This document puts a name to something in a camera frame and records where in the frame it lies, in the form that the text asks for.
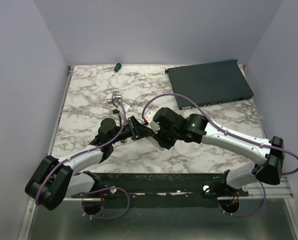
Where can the aluminium rail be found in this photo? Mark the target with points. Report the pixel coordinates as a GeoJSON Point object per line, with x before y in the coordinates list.
{"type": "Point", "coordinates": [59, 115]}
{"type": "Point", "coordinates": [255, 189]}

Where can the aluminium left side rail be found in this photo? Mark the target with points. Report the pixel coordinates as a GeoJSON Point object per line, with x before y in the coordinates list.
{"type": "Point", "coordinates": [59, 115]}

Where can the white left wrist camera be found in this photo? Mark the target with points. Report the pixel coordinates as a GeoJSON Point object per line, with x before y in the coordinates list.
{"type": "Point", "coordinates": [126, 109]}

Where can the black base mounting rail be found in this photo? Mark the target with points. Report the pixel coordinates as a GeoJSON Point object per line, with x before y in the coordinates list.
{"type": "Point", "coordinates": [115, 190]}

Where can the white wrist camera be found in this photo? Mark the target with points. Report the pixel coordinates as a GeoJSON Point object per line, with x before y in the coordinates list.
{"type": "Point", "coordinates": [126, 109]}
{"type": "Point", "coordinates": [149, 118]}

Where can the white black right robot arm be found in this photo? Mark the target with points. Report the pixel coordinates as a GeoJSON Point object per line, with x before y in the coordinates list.
{"type": "Point", "coordinates": [266, 158]}

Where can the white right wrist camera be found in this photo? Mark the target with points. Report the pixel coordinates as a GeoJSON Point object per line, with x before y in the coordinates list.
{"type": "Point", "coordinates": [149, 118]}

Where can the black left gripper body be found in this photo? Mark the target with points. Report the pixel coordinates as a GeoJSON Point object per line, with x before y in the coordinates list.
{"type": "Point", "coordinates": [128, 132]}

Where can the silver metal bracket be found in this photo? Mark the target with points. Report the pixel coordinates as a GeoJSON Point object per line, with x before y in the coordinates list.
{"type": "Point", "coordinates": [115, 97]}

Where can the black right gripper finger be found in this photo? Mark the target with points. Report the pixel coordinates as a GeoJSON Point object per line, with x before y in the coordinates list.
{"type": "Point", "coordinates": [168, 143]}
{"type": "Point", "coordinates": [160, 140]}

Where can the black cable connector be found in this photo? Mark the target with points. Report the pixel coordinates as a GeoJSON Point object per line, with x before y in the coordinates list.
{"type": "Point", "coordinates": [118, 112]}

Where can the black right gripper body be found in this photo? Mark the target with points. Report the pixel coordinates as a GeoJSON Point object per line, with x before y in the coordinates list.
{"type": "Point", "coordinates": [171, 134]}

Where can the white remote control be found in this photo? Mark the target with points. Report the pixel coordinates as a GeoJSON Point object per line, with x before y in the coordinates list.
{"type": "Point", "coordinates": [155, 143]}

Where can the aluminium front rail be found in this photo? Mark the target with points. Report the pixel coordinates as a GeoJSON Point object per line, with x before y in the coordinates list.
{"type": "Point", "coordinates": [255, 189]}

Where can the green handled screwdriver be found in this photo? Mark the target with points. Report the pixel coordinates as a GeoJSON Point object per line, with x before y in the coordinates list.
{"type": "Point", "coordinates": [117, 68]}

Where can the dark flat network switch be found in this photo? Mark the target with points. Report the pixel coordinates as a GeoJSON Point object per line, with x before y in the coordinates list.
{"type": "Point", "coordinates": [210, 83]}

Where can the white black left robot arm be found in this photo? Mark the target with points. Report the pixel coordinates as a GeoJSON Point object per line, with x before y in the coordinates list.
{"type": "Point", "coordinates": [50, 181]}

